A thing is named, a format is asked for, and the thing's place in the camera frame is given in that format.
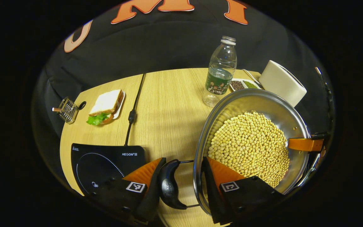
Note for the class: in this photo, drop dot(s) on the white box appliance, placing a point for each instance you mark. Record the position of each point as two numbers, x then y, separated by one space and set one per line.
282 83

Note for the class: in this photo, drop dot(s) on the pile of yellow soybeans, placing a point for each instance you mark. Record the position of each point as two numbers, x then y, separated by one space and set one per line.
247 145

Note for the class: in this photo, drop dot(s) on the clear plastic water bottle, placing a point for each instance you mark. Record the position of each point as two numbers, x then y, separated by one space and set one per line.
221 72

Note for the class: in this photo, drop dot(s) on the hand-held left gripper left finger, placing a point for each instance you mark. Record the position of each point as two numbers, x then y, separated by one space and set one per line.
151 195

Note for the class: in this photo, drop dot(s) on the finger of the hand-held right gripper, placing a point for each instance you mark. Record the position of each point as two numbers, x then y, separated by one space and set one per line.
304 144

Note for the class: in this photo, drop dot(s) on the small white plate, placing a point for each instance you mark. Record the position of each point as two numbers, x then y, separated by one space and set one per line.
120 107

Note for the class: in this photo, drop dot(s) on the black induction cooktop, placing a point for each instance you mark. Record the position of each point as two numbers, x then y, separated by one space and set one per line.
106 160

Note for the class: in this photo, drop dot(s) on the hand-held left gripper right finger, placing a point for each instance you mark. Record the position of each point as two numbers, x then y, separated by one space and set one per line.
211 192

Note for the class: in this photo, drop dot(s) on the sandwich with lettuce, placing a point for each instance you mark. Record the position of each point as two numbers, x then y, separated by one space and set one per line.
106 102

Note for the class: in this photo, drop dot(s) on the white divided bean dish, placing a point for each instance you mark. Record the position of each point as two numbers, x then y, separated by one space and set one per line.
236 85

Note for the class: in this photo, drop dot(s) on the stainless steel pot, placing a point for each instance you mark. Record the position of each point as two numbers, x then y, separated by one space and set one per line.
257 101

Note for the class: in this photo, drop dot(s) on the small spoon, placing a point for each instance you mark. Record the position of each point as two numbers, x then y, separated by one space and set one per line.
250 77

